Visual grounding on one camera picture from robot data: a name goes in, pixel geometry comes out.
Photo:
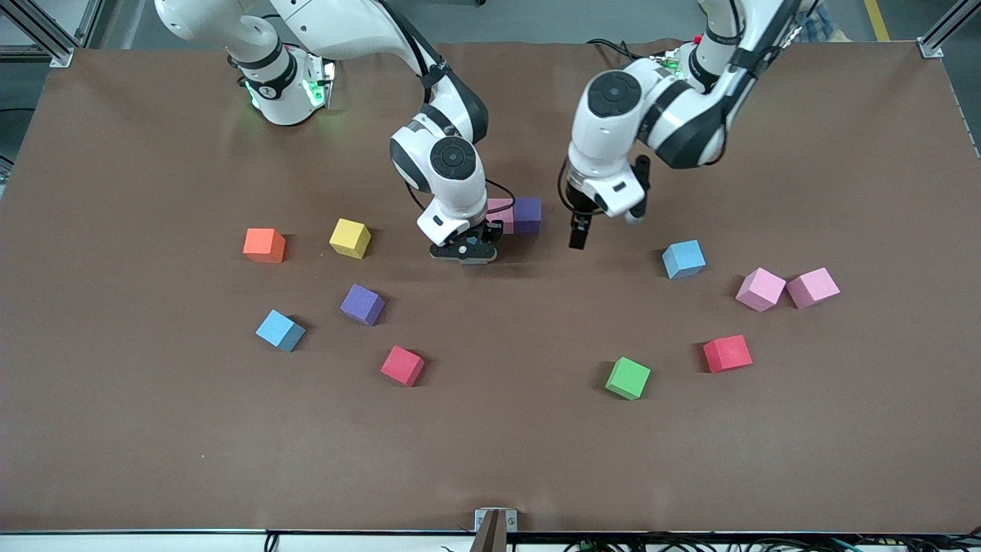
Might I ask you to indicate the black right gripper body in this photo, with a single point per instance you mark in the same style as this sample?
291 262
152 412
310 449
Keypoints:
493 229

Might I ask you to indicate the pink foam block with mark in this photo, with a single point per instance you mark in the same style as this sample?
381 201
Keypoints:
502 208

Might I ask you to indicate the purple foam block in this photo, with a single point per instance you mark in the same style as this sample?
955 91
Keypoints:
362 304
528 215

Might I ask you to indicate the green foam block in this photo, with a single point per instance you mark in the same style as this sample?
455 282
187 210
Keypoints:
628 378

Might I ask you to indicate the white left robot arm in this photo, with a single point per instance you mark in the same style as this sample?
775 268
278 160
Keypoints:
605 146

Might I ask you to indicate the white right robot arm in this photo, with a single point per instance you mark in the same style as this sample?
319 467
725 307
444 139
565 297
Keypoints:
460 195

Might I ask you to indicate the yellow foam block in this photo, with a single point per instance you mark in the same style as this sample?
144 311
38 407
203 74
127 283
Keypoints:
350 238

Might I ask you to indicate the red foam block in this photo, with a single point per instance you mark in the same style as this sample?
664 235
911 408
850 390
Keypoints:
726 353
402 366

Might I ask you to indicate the brown table mat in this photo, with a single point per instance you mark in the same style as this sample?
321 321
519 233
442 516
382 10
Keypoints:
490 445

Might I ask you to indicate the orange foam block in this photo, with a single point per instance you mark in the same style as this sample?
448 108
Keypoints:
264 245

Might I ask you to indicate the plaid trouser leg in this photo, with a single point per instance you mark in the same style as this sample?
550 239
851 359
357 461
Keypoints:
820 23

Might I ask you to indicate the metal edge bracket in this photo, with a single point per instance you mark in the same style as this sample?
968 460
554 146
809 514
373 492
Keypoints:
496 525

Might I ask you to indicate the aluminium frame post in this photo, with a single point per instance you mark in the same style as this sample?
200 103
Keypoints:
60 55
930 48

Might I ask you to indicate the white table edge rail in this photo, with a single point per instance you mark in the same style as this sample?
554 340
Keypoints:
115 544

